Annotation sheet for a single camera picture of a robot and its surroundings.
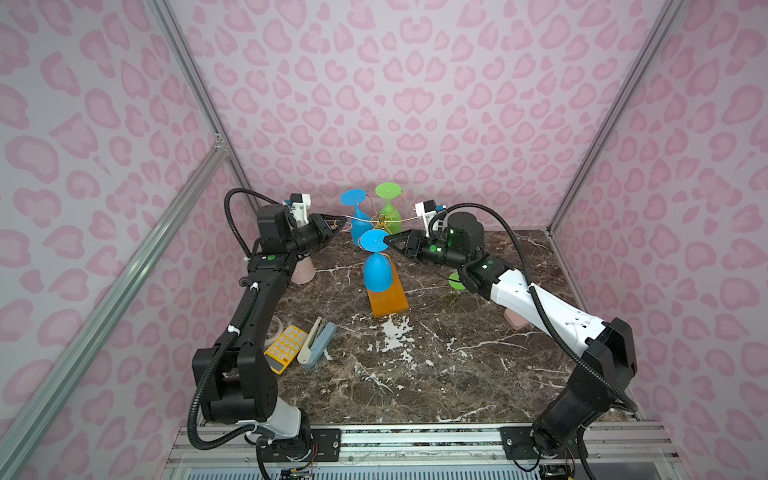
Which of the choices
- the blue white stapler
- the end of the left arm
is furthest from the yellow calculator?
the end of the left arm

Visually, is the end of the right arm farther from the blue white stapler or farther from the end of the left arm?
the blue white stapler

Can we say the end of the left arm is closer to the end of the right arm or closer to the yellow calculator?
the end of the right arm

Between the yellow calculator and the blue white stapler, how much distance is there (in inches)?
0.7

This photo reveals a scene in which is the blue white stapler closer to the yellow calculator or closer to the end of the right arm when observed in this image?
the yellow calculator

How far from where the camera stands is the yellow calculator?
2.87 feet

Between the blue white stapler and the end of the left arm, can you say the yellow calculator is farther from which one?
the end of the left arm

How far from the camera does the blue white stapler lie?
0.86 meters

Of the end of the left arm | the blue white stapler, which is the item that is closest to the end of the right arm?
the end of the left arm

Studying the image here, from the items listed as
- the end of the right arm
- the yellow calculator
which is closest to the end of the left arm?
the end of the right arm
